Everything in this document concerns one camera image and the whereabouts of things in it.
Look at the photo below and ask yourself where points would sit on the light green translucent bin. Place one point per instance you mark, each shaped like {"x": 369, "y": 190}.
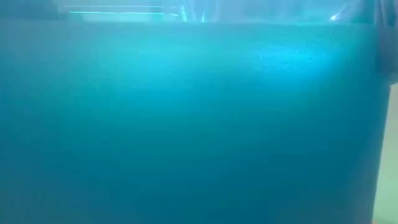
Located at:
{"x": 390, "y": 155}

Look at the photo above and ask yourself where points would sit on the blue plastic bin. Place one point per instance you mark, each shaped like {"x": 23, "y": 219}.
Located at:
{"x": 186, "y": 124}

